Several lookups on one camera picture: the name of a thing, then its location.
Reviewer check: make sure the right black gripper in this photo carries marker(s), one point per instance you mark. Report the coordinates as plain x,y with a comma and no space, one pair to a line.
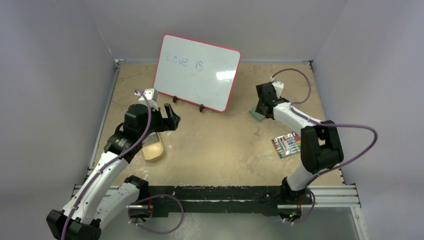
262,105

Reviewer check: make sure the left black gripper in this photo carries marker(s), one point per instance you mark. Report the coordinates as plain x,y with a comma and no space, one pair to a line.
166,124

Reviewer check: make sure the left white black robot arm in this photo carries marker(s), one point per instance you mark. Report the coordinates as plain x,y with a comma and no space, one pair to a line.
88,213

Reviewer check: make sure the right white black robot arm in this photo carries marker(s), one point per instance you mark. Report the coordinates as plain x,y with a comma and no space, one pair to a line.
320,145

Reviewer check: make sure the gold oval metal tray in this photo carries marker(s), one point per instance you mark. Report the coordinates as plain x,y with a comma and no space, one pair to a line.
152,148

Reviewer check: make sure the colourful marker pack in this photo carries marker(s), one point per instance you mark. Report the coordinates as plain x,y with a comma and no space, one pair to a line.
287,145

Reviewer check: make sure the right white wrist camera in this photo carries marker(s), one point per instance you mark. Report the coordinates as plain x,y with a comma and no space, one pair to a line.
278,87

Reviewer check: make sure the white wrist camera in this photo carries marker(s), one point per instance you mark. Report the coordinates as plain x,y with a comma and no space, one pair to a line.
278,87
149,96

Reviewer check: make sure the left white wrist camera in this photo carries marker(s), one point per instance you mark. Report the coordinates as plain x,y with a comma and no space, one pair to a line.
149,96

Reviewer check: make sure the white board with red frame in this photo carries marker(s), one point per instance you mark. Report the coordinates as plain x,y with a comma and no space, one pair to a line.
196,72

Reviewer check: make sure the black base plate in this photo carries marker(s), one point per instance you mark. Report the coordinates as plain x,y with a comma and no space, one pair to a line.
160,206

